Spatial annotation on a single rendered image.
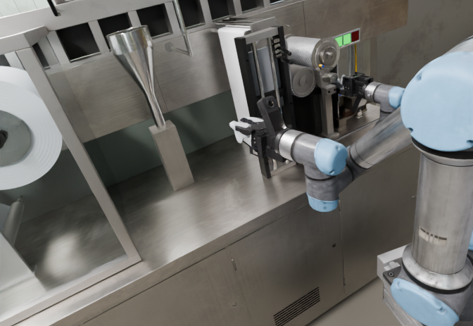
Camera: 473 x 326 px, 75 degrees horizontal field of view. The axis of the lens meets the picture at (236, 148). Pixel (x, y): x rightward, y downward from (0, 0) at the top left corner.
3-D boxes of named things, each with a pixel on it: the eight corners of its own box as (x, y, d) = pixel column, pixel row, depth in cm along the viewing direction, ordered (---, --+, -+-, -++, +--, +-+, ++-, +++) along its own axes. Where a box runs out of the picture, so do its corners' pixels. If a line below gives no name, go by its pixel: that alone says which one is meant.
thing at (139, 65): (170, 196, 124) (115, 56, 97) (162, 181, 136) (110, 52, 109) (202, 182, 128) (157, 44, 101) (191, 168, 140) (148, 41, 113)
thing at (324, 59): (329, 69, 128) (319, 58, 124) (326, 68, 130) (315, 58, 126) (339, 53, 128) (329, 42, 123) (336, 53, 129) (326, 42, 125)
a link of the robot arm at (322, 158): (330, 186, 68) (327, 153, 63) (292, 170, 76) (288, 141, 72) (350, 169, 71) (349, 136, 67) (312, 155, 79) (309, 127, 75)
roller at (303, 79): (294, 100, 129) (291, 72, 123) (263, 88, 150) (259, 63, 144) (317, 90, 132) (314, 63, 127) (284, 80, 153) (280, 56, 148)
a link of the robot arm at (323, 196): (353, 195, 79) (352, 160, 74) (326, 220, 74) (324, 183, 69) (328, 184, 85) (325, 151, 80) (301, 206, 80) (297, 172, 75)
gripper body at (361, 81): (354, 70, 130) (377, 75, 120) (355, 90, 134) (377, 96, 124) (340, 76, 128) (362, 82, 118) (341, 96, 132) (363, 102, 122)
